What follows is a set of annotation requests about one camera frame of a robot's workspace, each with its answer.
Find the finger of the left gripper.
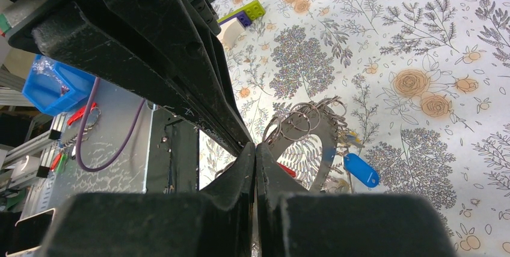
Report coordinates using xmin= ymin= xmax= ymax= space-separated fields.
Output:
xmin=7 ymin=0 xmax=251 ymax=155

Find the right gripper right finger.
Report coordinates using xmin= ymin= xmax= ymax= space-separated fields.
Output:
xmin=256 ymin=143 xmax=456 ymax=256

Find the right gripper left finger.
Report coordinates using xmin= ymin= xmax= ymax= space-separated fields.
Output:
xmin=40 ymin=143 xmax=255 ymax=256

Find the yellow purple white small object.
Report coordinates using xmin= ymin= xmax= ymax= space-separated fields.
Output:
xmin=217 ymin=0 xmax=266 ymax=49

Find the red tag on workbench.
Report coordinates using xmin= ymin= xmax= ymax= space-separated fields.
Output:
xmin=67 ymin=102 xmax=99 ymax=126

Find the blue plastic bin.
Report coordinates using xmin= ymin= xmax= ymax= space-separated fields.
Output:
xmin=22 ymin=55 xmax=95 ymax=116

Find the smartphone on workbench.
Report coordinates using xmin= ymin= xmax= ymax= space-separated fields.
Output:
xmin=5 ymin=208 xmax=56 ymax=257

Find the floral patterned table mat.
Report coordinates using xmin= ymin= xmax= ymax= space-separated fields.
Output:
xmin=213 ymin=0 xmax=509 ymax=256

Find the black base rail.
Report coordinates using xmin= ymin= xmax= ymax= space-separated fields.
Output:
xmin=144 ymin=104 xmax=199 ymax=194

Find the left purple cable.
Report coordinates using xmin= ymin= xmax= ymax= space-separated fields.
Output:
xmin=75 ymin=77 xmax=147 ymax=173

